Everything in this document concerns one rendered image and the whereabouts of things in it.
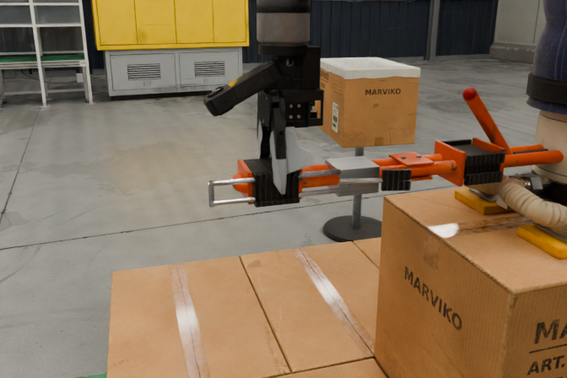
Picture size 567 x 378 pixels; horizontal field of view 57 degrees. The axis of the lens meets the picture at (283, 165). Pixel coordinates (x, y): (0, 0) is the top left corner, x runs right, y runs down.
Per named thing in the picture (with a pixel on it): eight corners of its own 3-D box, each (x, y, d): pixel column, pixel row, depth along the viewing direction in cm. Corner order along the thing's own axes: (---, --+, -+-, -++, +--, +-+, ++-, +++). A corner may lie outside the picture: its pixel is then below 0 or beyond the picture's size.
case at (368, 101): (313, 123, 328) (314, 58, 316) (375, 121, 335) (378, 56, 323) (342, 148, 271) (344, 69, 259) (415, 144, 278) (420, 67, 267)
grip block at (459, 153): (470, 167, 96) (473, 136, 95) (505, 184, 87) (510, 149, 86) (429, 170, 94) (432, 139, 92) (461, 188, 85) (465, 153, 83)
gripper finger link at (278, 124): (289, 157, 72) (283, 94, 73) (278, 158, 72) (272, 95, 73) (280, 161, 77) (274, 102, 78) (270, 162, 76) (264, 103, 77)
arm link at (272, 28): (263, 13, 69) (250, 12, 76) (264, 48, 70) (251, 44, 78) (317, 13, 71) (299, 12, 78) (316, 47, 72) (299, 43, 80)
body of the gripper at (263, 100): (323, 131, 76) (326, 45, 73) (266, 134, 74) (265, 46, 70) (306, 120, 83) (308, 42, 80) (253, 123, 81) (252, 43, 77)
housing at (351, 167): (362, 180, 89) (363, 154, 88) (380, 193, 83) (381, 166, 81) (323, 184, 87) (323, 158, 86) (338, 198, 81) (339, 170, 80)
